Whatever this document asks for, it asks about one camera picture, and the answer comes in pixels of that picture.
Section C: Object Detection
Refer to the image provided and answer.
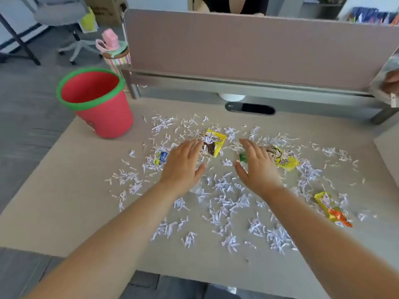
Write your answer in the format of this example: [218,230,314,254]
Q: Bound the person's right forearm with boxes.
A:
[265,186,399,299]

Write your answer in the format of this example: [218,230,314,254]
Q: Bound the white round stand base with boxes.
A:
[218,93,246,103]

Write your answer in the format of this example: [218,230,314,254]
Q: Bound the red bin with green rim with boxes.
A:
[56,67,135,140]

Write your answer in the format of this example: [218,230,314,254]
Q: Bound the black cable grommet cover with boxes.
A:
[225,102,276,115]

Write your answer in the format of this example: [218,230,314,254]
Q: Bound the person's right hand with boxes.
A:
[232,138,285,200]

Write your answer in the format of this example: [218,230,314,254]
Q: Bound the yellow bag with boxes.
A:
[79,7,99,33]

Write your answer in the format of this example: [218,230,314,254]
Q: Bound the white paper shreds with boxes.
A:
[104,113,378,256]

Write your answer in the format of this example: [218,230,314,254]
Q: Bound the grey office chair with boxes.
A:
[18,0,103,65]

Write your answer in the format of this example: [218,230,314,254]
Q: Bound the striped bottle with pink lid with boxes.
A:
[95,28,132,92]

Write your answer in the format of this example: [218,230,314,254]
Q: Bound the brown teddy bear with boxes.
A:
[382,70,399,94]

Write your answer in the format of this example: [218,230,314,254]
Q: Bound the pink desk partition panel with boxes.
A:
[123,8,399,92]

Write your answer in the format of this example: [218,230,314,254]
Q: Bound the stack of colourful packets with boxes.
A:
[344,6,399,26]

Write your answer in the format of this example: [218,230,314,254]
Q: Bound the grey metal desk shelf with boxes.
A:
[120,54,399,125]

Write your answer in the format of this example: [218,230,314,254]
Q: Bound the black plant pot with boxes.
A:
[315,0,350,21]

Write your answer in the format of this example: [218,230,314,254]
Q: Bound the person's left hand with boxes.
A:
[158,139,207,196]

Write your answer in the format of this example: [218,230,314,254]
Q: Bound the yellow brown snack wrapper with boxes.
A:
[202,129,227,158]

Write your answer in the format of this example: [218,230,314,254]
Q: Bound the yellow orange snack wrapper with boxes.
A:
[314,191,353,228]

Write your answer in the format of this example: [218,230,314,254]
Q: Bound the open cardboard box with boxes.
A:
[82,0,128,27]

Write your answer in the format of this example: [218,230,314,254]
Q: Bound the person's left forearm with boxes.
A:
[23,179,189,299]

